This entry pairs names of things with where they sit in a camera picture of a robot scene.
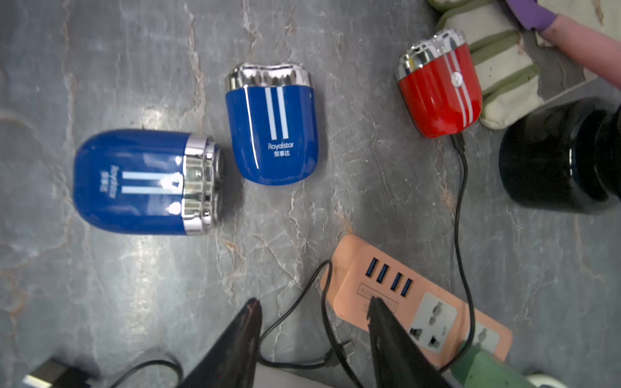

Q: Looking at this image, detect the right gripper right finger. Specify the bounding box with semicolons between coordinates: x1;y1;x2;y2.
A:
367;297;451;388

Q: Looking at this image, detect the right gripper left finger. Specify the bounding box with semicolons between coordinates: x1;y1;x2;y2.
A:
180;298;263;388

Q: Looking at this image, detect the black usb cable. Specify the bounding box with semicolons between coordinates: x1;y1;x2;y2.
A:
438;133;477;374
21;357;184;388
256;259;365;388

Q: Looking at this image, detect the green charger adapter top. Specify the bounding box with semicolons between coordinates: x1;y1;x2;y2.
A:
450;346;535;388

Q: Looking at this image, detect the blue electric shaver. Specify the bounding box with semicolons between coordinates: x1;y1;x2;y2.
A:
73;129;223;235
226;63;320;186

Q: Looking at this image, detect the red electric shaver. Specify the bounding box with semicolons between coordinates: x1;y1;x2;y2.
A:
396;28;483;139

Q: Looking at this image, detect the white power strip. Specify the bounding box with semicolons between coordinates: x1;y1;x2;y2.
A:
252;364;331;388

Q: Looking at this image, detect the orange power strip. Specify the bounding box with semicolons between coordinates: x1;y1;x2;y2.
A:
319;233;514;370

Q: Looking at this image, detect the potted green plant black vase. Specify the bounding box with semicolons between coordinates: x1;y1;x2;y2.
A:
499;98;620;213

